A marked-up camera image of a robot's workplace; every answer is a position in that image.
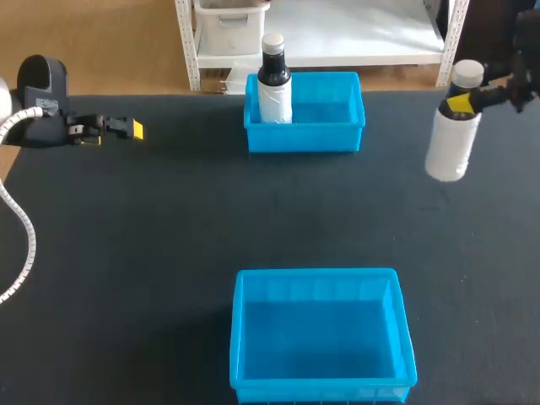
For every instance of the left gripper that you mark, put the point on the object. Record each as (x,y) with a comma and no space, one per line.
(44,88)

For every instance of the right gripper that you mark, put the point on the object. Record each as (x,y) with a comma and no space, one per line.
(528,80)

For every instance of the white bottle with white cap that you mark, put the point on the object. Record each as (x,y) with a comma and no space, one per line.
(451,145)

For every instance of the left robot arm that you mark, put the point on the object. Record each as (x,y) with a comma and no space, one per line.
(4,99)

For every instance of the white bottle with black top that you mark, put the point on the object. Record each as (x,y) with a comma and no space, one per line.
(275,97)

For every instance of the small blue plastic bin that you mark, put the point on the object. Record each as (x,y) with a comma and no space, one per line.
(325,131)

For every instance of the large blue plastic bin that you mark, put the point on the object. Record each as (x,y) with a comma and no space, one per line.
(320,337)

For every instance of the white plastic basket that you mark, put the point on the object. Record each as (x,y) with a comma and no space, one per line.
(230,29)

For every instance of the white metal shelf rack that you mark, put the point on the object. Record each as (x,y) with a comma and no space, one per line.
(337,42)

